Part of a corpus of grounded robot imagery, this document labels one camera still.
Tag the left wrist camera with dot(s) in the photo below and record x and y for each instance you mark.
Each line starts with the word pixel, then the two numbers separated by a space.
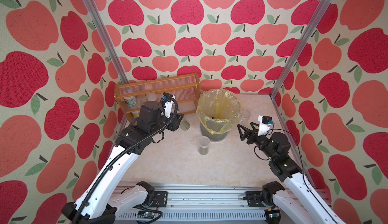
pixel 168 105

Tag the glass jar with mung beans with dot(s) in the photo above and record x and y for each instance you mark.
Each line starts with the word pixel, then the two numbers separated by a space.
pixel 244 117

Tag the orange wooden shelf rack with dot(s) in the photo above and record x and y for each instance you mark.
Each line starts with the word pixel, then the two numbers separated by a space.
pixel 185 88

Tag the small circuit board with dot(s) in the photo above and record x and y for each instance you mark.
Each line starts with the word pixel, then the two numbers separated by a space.
pixel 145 215

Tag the grey bin with yellow bag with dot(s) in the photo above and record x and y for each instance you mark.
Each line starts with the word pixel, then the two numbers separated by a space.
pixel 219 112

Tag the aluminium frame post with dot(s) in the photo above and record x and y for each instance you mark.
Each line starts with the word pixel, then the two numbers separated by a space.
pixel 106 39
pixel 322 7

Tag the left aluminium frame post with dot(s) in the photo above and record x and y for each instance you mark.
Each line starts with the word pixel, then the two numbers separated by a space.
pixel 106 39

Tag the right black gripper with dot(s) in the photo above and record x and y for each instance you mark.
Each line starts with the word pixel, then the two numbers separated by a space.
pixel 253 135

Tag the right aluminium frame post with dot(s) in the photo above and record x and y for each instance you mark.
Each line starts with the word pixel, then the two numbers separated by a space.
pixel 322 7

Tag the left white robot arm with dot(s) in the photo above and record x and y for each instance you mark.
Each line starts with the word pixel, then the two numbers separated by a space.
pixel 96 205

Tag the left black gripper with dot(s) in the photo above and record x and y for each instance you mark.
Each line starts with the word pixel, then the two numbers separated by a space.
pixel 176 121

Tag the white bottle on shelf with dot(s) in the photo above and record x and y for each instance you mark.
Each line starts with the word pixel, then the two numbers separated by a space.
pixel 151 96

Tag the short clear jar with beans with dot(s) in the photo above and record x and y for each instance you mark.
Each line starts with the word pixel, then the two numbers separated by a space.
pixel 204 144

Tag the tall clear jar with beans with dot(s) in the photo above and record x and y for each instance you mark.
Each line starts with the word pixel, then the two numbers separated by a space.
pixel 184 124

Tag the white printed cup on shelf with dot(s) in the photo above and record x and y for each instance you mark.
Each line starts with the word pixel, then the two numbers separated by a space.
pixel 130 101

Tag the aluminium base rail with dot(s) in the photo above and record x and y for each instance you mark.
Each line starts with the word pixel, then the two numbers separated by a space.
pixel 198 204

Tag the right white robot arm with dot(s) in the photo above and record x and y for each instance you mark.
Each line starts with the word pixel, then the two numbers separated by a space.
pixel 293 193

